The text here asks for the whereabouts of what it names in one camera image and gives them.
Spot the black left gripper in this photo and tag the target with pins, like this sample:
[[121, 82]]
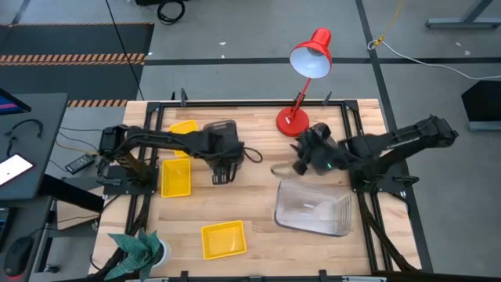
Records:
[[225, 149]]

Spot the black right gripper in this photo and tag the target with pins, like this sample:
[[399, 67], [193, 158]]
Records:
[[323, 152]]

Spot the smoky dark plastic bin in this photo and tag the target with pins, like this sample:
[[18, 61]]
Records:
[[221, 126]]

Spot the yellow plastic basket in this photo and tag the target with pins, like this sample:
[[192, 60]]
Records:
[[224, 239], [184, 127], [176, 178]]

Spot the clear plastic bin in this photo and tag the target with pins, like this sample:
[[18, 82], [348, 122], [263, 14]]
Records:
[[313, 207], [282, 223]]

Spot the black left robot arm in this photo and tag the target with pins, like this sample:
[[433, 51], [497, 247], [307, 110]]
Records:
[[156, 139]]

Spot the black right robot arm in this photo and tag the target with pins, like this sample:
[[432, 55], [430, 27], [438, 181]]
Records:
[[399, 141]]

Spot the red desk lamp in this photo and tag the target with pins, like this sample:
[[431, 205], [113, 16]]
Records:
[[311, 58]]

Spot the green plant in white pot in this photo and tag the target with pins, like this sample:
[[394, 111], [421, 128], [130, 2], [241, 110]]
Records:
[[137, 250]]

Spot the black power adapter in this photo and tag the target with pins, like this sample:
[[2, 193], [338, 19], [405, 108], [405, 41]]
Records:
[[80, 163]]

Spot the black box on floor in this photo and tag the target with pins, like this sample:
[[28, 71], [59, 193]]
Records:
[[483, 103]]

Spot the dark grey side desk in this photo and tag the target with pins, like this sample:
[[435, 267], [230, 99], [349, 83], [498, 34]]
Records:
[[39, 129]]

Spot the black mat with hazard stripes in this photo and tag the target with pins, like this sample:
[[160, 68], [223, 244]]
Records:
[[74, 39]]

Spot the white-screen phone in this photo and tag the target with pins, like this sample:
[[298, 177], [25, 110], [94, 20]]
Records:
[[13, 168]]

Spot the grey table leg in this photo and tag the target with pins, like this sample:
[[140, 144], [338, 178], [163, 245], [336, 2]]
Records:
[[466, 21]]

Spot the black computer mouse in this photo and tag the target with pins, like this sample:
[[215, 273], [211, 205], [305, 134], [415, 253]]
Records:
[[17, 256]]

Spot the monitor with coloured screen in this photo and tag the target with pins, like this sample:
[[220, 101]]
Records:
[[9, 102]]

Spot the black metal table frame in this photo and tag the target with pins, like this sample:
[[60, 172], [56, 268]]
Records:
[[250, 103]]

